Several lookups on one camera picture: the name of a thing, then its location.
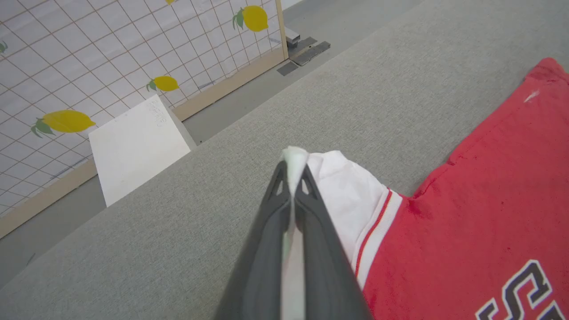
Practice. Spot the white box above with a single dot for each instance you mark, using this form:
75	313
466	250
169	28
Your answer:
138	146

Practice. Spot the dark floor plate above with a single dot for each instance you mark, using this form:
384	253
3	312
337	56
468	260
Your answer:
287	68
304	46
316	53

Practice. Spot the grey fabric sofa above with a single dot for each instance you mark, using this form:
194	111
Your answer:
178	244

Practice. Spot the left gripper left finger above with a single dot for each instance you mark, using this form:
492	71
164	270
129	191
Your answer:
262	258

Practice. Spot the red and white jersey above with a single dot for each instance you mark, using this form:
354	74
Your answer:
489	200

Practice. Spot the metal partition foot bracket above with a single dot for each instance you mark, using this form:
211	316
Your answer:
292	36

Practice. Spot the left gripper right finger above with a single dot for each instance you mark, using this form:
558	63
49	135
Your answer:
326	266

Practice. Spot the yellow lemon sticker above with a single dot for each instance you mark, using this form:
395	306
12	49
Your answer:
165	83
69	121
254	18

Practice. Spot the white tiled partition panel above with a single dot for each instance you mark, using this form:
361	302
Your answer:
89	53

